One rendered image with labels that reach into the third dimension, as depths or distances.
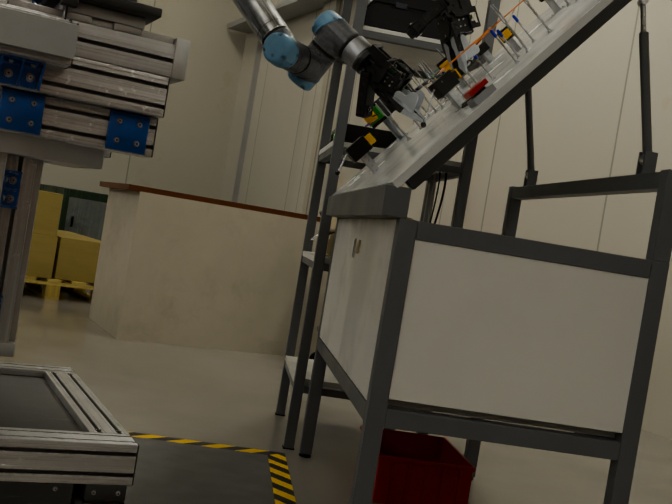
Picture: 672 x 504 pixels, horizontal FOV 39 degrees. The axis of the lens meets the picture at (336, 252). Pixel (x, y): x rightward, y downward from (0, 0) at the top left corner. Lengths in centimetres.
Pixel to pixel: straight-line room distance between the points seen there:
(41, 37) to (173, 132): 968
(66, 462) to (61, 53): 84
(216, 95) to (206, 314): 675
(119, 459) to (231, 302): 331
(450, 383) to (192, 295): 338
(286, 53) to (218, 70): 964
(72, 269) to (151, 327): 156
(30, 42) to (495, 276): 106
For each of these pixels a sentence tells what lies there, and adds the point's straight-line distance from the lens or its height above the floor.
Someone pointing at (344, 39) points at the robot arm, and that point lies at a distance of 234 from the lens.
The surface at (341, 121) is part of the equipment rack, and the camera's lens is 322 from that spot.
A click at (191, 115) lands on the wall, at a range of 1173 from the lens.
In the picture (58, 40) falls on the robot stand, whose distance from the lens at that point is 201.
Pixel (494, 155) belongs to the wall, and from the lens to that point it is 665.
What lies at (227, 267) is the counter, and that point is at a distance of 534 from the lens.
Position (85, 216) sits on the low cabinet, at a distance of 947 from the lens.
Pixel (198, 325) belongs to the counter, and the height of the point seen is 12.
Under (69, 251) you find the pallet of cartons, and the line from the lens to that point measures 669.
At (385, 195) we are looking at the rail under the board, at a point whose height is 84.
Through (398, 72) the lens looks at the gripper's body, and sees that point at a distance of 227.
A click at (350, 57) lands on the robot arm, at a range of 233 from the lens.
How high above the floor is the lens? 74
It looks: 1 degrees down
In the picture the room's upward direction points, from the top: 9 degrees clockwise
